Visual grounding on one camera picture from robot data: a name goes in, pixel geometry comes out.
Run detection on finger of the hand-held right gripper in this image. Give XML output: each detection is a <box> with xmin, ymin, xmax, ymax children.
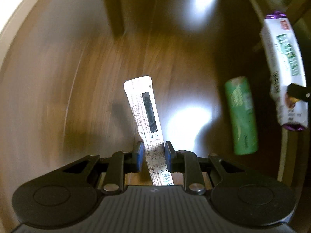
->
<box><xmin>287</xmin><ymin>83</ymin><xmax>311</xmax><ymax>101</ymax></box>

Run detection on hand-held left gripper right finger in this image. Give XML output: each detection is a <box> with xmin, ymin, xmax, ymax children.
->
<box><xmin>164</xmin><ymin>141</ymin><xmax>246</xmax><ymax>195</ymax></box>

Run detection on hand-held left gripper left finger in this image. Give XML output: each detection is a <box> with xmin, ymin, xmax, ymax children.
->
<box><xmin>63</xmin><ymin>141</ymin><xmax>144</xmax><ymax>195</ymax></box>

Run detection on white cookie packet purple ends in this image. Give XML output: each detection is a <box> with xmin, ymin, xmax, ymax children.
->
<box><xmin>259</xmin><ymin>11</ymin><xmax>308</xmax><ymax>132</ymax></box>

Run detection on white printed wrapper strip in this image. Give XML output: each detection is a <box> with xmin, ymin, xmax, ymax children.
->
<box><xmin>123</xmin><ymin>76</ymin><xmax>175</xmax><ymax>187</ymax></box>

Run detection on green cylindrical tube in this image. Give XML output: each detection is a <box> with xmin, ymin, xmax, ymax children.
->
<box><xmin>224</xmin><ymin>76</ymin><xmax>258</xmax><ymax>156</ymax></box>

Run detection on curved wooden chair leg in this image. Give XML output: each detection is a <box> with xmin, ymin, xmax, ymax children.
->
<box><xmin>286</xmin><ymin>0</ymin><xmax>311</xmax><ymax>28</ymax></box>

